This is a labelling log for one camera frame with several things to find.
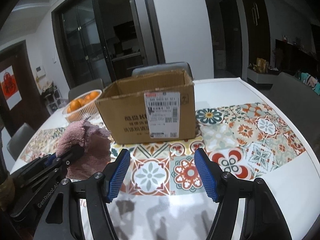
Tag black sliding glass door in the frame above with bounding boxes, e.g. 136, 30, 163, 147
52, 0, 165, 88

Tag brown cardboard box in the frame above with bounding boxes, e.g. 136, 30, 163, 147
97, 69, 196, 144

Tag white storage shelf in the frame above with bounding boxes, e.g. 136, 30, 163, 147
41, 82, 67, 115

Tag oranges in basket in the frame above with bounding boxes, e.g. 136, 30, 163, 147
66, 89, 102, 114

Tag left hand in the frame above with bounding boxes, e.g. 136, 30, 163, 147
0, 175, 15, 211

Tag colourful clothes pile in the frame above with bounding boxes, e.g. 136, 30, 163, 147
295, 72, 320, 95

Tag grey chair far left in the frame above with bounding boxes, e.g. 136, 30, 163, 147
7, 123, 35, 161

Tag white wall intercom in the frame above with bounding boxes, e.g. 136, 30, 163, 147
36, 66, 46, 79

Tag red door poster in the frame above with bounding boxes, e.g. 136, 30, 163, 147
1, 66, 22, 110

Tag dark tv cabinet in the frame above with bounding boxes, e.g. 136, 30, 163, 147
274, 40, 319, 76

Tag white wire fruit basket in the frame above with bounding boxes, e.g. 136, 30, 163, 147
62, 89, 102, 123

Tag white low bench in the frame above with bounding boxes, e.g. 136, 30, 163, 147
247, 69, 278, 85

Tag grey chair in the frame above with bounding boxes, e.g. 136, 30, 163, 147
263, 72, 320, 157
131, 62, 193, 79
68, 78, 104, 101
7, 123, 35, 161

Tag grey chair centre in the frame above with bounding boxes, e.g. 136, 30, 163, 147
131, 62, 193, 79

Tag grey chair right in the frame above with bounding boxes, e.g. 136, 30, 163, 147
263, 72, 320, 157

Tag white shipping label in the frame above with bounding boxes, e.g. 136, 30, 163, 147
144, 92, 181, 139

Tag mauve towel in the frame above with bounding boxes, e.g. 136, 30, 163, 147
56, 120, 111, 180

